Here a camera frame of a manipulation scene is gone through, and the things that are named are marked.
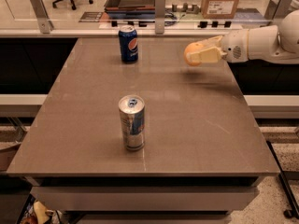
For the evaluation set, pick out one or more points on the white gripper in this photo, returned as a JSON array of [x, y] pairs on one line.
[[234, 46]]

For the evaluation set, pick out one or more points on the orange fruit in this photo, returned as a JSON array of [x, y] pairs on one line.
[[192, 54]]

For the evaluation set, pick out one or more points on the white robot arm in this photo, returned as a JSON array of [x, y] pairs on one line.
[[274, 44]]

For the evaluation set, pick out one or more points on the blue pepsi can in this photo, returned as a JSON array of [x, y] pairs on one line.
[[128, 44]]

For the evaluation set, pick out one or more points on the silver redbull can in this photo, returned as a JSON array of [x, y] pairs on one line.
[[132, 115]]

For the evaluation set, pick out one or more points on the cardboard box with label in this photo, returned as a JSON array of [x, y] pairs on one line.
[[219, 9]]

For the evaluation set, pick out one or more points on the grey drawer front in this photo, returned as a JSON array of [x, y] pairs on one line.
[[145, 198]]

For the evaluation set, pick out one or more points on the middle metal glass post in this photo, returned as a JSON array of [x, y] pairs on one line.
[[159, 16]]

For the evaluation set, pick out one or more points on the metal glass post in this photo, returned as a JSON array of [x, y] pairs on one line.
[[159, 16], [43, 19], [277, 10]]

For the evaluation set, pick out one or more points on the right metal glass post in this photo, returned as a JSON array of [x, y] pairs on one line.
[[277, 10]]

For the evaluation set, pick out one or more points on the left metal glass post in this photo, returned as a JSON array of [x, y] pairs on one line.
[[43, 19]]

